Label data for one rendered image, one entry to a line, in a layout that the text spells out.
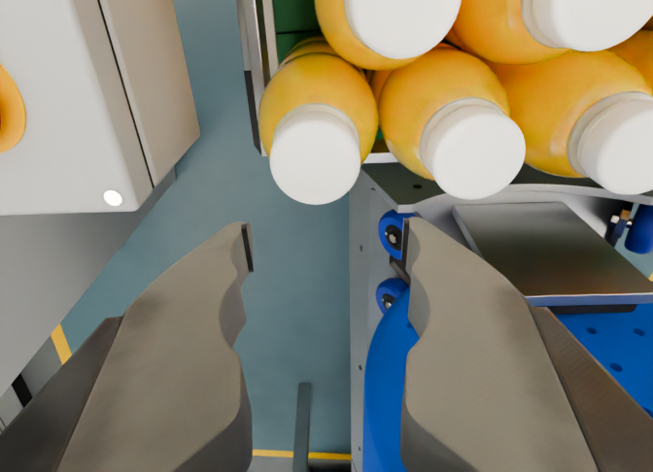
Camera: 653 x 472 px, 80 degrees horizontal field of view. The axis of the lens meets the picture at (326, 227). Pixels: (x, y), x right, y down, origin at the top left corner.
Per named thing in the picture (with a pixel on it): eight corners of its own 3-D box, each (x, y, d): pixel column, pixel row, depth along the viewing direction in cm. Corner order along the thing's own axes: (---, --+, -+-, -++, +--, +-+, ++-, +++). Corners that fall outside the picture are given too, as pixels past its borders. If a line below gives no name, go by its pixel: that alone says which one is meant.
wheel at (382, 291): (404, 337, 36) (419, 326, 37) (408, 300, 34) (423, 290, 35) (370, 311, 39) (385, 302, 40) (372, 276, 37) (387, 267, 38)
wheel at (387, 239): (410, 273, 32) (427, 263, 33) (415, 226, 30) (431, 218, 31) (372, 250, 35) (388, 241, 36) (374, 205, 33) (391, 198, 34)
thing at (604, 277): (449, 226, 37) (498, 323, 26) (452, 204, 36) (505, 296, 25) (557, 223, 37) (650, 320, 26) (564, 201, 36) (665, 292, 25)
